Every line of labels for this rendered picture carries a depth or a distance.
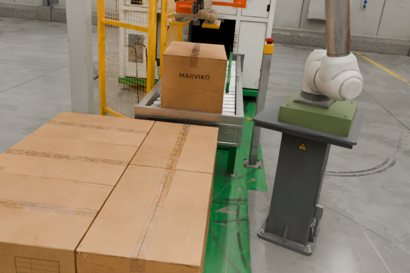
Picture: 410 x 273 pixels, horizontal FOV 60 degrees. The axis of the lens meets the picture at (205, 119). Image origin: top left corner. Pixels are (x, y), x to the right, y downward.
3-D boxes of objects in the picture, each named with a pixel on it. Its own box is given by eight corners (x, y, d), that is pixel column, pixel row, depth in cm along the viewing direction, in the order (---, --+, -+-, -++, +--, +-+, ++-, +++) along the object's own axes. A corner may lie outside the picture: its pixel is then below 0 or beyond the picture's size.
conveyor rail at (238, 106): (234, 70, 451) (236, 55, 444) (238, 70, 450) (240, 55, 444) (232, 144, 234) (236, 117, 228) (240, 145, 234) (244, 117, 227)
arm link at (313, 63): (323, 87, 196) (330, 47, 188) (340, 97, 179) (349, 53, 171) (296, 86, 193) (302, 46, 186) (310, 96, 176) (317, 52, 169)
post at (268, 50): (248, 161, 303) (264, 42, 269) (255, 162, 302) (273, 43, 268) (248, 165, 296) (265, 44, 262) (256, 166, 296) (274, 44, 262)
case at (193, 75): (169, 91, 289) (172, 40, 275) (219, 94, 289) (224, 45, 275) (160, 115, 232) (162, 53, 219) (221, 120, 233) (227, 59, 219)
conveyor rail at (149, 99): (183, 65, 454) (184, 50, 448) (187, 66, 454) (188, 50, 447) (135, 133, 237) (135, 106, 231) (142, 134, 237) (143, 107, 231)
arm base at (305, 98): (338, 100, 195) (340, 89, 193) (327, 109, 177) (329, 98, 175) (305, 93, 204) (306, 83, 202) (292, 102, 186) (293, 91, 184)
